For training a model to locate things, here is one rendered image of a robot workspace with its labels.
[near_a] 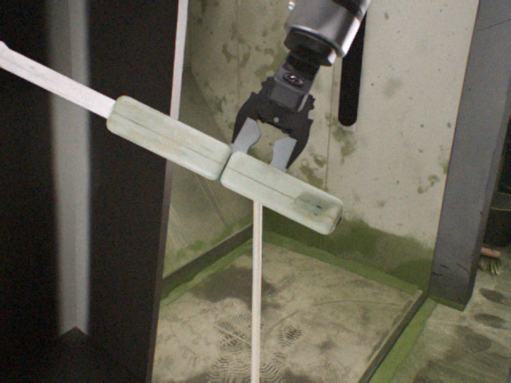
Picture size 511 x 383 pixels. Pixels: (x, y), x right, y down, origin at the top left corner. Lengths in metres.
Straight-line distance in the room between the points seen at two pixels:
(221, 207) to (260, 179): 2.39
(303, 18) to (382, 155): 2.01
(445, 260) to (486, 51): 1.04
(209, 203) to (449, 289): 1.42
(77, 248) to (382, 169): 1.65
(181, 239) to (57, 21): 1.70
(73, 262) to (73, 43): 0.67
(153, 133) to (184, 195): 2.23
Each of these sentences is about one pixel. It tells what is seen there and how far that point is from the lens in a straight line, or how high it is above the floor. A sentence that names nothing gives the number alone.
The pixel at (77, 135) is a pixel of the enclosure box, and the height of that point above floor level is 1.22.
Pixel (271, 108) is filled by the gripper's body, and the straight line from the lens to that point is 0.62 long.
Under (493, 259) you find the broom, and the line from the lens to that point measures 3.23.
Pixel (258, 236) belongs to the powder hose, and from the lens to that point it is 0.91.
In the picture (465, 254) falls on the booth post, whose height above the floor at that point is 0.33.
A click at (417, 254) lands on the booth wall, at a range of 2.74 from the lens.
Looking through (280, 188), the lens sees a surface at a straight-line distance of 0.58.
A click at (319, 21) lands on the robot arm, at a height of 1.54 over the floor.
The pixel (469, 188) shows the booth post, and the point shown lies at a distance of 2.51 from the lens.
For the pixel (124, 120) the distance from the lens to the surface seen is 0.61.
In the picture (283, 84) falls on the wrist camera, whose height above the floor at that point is 1.48.
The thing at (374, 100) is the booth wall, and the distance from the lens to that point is 2.56.
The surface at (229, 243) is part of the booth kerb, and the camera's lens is 2.95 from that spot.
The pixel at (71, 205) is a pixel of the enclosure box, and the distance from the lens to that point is 1.47.
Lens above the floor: 1.58
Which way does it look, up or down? 23 degrees down
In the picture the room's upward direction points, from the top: straight up
